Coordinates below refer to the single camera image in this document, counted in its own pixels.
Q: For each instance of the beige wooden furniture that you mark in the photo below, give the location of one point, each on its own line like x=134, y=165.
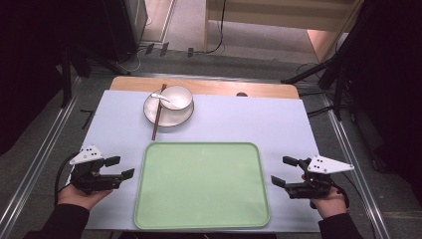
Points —
x=282, y=13

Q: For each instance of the white ceramic spoon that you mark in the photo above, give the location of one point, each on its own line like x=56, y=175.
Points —
x=161, y=98

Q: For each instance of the black metal stand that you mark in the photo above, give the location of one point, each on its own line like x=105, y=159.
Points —
x=66, y=76

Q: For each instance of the brown wooden chopsticks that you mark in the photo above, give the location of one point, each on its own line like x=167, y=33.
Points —
x=157, y=119

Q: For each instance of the black tripod stand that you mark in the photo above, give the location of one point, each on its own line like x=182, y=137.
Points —
x=336, y=69

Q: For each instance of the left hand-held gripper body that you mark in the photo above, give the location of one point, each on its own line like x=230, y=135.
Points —
x=89, y=181

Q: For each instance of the dark cabinet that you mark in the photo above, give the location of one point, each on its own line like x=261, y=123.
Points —
x=127, y=23

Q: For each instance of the white ceramic bowl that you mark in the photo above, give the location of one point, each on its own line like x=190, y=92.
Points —
x=180, y=96

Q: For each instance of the person's right hand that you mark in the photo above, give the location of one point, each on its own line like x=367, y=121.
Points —
x=333, y=204

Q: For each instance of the wooden table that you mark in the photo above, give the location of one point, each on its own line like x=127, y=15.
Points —
x=212, y=87

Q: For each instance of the person's left hand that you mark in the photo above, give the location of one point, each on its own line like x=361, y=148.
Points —
x=78, y=197

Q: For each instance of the dark curtain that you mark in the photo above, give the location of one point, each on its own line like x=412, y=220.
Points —
x=391, y=83

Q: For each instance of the white ceramic plate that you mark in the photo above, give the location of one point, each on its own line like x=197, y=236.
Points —
x=172, y=119

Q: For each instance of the green plastic tray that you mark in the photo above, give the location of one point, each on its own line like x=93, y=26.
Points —
x=202, y=186

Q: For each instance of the aluminium floor rail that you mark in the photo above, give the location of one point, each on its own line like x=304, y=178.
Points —
x=40, y=156
x=358, y=166

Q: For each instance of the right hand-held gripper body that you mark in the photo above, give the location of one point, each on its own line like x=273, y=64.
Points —
x=315, y=186

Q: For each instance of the black power plug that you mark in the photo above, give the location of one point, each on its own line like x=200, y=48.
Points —
x=149, y=48
x=190, y=52
x=164, y=48

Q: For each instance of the pale blue table mat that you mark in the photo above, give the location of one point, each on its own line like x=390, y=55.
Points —
x=232, y=122

